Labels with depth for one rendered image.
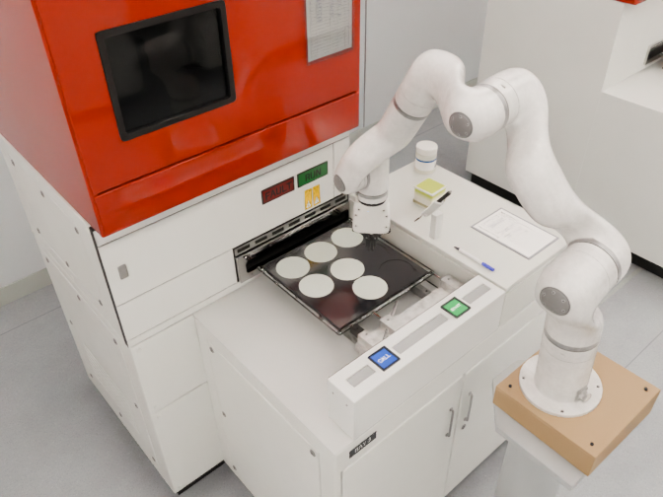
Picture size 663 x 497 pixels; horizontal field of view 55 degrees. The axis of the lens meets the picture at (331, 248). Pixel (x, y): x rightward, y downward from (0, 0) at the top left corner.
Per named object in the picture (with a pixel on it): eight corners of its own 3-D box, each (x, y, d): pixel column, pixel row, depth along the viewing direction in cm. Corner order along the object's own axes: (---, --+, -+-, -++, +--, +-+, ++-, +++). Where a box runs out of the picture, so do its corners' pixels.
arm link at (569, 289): (611, 329, 141) (634, 246, 126) (566, 379, 132) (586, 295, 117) (561, 305, 148) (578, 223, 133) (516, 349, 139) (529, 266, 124)
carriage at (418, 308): (355, 350, 168) (355, 343, 167) (446, 288, 187) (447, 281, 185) (376, 368, 164) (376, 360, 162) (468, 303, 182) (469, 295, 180)
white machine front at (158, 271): (124, 343, 176) (88, 227, 151) (344, 225, 217) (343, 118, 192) (130, 349, 174) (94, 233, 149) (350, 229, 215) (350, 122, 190)
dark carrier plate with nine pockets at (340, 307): (262, 267, 189) (262, 265, 189) (348, 221, 206) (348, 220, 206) (339, 329, 168) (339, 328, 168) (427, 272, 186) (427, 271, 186)
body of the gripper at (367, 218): (351, 201, 167) (351, 235, 174) (391, 202, 166) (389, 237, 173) (353, 185, 173) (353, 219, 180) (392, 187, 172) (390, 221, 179)
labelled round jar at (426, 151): (409, 170, 217) (411, 145, 211) (423, 162, 221) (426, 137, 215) (425, 177, 213) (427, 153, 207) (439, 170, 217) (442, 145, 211)
